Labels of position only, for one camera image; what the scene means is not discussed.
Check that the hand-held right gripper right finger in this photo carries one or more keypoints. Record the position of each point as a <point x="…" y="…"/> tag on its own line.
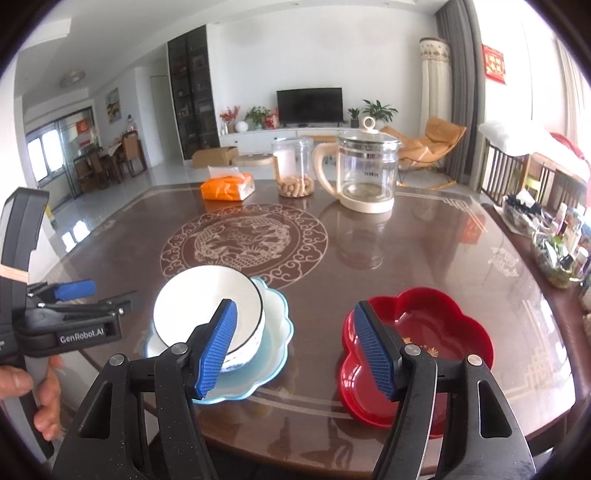
<point x="376" y="355"/>

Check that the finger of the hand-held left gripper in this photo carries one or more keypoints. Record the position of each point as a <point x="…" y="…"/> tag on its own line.
<point x="76" y="290"/>
<point x="115" y="302"/>

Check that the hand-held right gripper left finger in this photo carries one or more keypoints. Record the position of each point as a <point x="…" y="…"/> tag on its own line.
<point x="217" y="350"/>

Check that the white bowl with blue print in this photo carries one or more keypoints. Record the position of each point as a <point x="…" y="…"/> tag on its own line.
<point x="242" y="362"/>

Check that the red flower-shaped plate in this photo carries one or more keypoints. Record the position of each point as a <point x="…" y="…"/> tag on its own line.
<point x="355" y="397"/>
<point x="438" y="323"/>

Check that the white bowl with black rim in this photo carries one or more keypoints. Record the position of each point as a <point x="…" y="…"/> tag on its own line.
<point x="194" y="300"/>

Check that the light blue scalloped plate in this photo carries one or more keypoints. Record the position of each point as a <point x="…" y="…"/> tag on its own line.
<point x="274" y="332"/>

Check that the person's left hand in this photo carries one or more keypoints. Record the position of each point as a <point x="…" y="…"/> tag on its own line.
<point x="48" y="401"/>

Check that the wooden dining chair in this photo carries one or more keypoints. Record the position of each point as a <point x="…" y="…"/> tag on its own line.
<point x="131" y="152"/>
<point x="94" y="168"/>

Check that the orange tissue pack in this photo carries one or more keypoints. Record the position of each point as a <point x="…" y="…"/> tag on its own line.
<point x="226" y="187"/>

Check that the round ceiling lamp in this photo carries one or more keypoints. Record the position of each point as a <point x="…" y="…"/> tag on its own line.
<point x="72" y="78"/>

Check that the cardboard box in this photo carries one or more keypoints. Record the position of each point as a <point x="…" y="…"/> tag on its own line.
<point x="214" y="157"/>

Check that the clear plastic jar of peanuts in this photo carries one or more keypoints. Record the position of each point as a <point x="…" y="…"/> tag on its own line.
<point x="293" y="161"/>

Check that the white television cabinet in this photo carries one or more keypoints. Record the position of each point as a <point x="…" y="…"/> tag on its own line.
<point x="249" y="141"/>

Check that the round white vase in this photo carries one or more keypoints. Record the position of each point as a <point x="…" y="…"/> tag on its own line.
<point x="242" y="126"/>

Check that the red flower arrangement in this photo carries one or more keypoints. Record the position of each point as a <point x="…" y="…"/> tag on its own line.
<point x="229" y="115"/>

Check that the dark display cabinet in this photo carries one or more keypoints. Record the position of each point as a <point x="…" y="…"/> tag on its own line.
<point x="194" y="92"/>

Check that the wooden side table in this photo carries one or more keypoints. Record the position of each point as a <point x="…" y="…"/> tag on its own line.
<point x="323" y="137"/>

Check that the orange lounge chair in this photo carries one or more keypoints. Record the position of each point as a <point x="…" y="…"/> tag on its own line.
<point x="438" y="136"/>

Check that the bushy green potted plant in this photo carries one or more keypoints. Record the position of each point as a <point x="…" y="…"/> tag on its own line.
<point x="257" y="115"/>

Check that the red gift box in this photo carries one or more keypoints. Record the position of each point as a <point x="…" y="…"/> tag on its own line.
<point x="271" y="121"/>

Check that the small green potted plant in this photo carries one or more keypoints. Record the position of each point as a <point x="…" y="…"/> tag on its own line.
<point x="353" y="115"/>

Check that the large green potted plant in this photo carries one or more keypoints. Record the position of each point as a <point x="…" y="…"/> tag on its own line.
<point x="379" y="110"/>

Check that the covered standing air conditioner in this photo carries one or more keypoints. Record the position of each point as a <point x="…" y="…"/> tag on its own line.
<point x="434" y="106"/>

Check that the black television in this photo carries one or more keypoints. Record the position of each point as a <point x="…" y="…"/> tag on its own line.
<point x="309" y="106"/>

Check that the white bedding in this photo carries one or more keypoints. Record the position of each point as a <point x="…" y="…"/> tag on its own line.
<point x="517" y="134"/>

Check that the grey curtain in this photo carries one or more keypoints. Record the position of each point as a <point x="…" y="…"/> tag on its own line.
<point x="457" y="92"/>

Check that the wall painting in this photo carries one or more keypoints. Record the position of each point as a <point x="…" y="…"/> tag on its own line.
<point x="113" y="105"/>

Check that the red wall decoration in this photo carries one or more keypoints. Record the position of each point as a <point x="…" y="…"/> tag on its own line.
<point x="494" y="64"/>

